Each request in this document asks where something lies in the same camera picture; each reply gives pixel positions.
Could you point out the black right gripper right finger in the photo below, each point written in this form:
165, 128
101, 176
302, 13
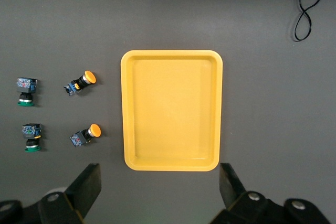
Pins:
236, 197

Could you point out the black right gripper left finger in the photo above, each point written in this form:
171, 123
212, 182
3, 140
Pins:
78, 195

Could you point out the yellow push button switch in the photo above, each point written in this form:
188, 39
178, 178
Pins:
89, 76
94, 130

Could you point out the yellow plastic tray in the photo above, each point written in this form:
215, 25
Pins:
170, 108

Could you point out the green push button switch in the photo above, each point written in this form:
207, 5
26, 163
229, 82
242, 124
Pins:
31, 130
26, 85

